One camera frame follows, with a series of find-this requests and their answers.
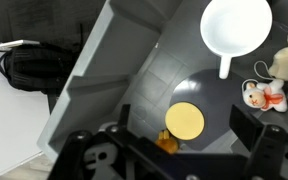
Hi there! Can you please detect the black backpack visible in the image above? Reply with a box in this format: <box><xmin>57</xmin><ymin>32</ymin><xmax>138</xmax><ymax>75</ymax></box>
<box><xmin>0</xmin><ymin>43</ymin><xmax>82</xmax><ymax>96</ymax></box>

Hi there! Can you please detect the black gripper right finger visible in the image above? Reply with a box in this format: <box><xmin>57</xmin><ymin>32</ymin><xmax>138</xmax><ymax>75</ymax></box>
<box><xmin>229</xmin><ymin>104</ymin><xmax>266</xmax><ymax>153</ymax></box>

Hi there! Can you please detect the white lamb plush red scarf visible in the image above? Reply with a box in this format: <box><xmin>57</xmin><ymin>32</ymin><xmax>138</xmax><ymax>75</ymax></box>
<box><xmin>241</xmin><ymin>60</ymin><xmax>288</xmax><ymax>113</ymax></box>

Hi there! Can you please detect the white cabinet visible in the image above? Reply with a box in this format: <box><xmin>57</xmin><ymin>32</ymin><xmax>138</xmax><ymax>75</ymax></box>
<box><xmin>0</xmin><ymin>39</ymin><xmax>52</xmax><ymax>180</ymax></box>

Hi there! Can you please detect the brown toy object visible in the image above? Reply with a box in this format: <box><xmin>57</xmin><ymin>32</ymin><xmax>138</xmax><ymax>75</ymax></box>
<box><xmin>154</xmin><ymin>129</ymin><xmax>180</xmax><ymax>155</ymax></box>

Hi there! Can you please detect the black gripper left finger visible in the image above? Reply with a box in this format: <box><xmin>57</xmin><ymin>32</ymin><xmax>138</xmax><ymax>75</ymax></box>
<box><xmin>116</xmin><ymin>103</ymin><xmax>132</xmax><ymax>128</ymax></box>

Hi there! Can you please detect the pale yellow round disc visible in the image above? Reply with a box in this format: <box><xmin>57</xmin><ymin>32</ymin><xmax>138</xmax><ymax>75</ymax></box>
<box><xmin>164</xmin><ymin>101</ymin><xmax>206</xmax><ymax>141</ymax></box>

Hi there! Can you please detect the gray plastic storage bin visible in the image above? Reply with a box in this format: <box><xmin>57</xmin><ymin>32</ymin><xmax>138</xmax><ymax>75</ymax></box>
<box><xmin>37</xmin><ymin>0</ymin><xmax>288</xmax><ymax>164</ymax></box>

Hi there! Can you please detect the dark gray round plate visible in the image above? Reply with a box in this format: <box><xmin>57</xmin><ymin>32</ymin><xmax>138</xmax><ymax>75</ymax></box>
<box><xmin>168</xmin><ymin>68</ymin><xmax>258</xmax><ymax>152</ymax></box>

